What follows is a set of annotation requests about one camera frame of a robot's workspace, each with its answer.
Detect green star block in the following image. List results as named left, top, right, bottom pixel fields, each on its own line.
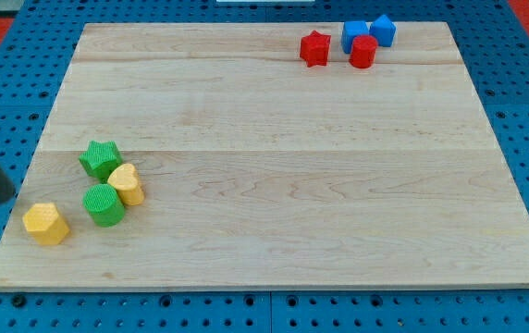
left=79, top=141, right=123, bottom=183

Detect red cylinder block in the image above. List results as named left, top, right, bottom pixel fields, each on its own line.
left=349, top=35, right=378, bottom=68

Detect yellow hexagon block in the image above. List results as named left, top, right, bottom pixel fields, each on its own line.
left=22, top=203, right=70, bottom=246

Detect green cylinder block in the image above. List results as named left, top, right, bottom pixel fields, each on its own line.
left=82, top=184, right=125, bottom=228

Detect red star block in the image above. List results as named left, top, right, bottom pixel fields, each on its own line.
left=300, top=31, right=331, bottom=68

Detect blue cube block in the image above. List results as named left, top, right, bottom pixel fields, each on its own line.
left=340, top=20, right=369, bottom=54

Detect yellow heart block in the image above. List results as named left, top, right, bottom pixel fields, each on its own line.
left=107, top=163, right=145, bottom=205

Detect blue pentagon block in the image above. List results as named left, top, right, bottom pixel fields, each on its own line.
left=369, top=14, right=397, bottom=47

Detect light wooden board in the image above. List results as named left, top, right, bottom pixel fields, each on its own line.
left=0, top=22, right=529, bottom=292

